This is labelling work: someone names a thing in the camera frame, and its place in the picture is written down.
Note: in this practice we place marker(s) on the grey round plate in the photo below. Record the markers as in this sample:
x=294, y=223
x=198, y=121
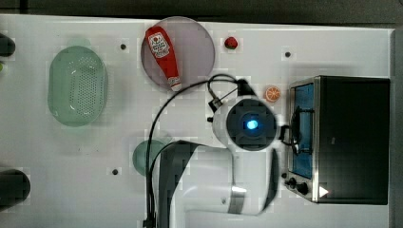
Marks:
x=194, y=49

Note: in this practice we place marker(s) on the red ketchup bottle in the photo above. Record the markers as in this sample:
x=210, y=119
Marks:
x=163, y=52

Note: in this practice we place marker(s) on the green perforated colander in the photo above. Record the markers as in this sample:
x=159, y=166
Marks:
x=77, y=84

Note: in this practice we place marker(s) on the orange slice toy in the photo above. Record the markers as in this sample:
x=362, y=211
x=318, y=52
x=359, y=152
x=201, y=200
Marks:
x=272, y=94

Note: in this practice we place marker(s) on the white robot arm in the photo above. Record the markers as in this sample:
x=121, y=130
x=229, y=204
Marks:
x=239, y=177

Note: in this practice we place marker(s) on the green cup with handle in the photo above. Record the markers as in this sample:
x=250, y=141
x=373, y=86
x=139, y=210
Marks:
x=139, y=154

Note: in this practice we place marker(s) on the silver black toaster oven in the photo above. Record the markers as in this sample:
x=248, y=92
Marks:
x=339, y=140

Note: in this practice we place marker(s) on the red strawberry toy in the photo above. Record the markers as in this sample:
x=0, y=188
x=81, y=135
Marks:
x=231, y=43

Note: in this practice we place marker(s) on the black cylinder lower left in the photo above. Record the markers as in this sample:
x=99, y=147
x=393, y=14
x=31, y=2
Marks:
x=14, y=188

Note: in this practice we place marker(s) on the black cylinder upper left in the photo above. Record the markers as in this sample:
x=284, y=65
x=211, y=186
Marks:
x=7, y=46

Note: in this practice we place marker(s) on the black cylinder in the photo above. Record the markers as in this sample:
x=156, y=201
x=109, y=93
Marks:
x=14, y=188
x=7, y=46

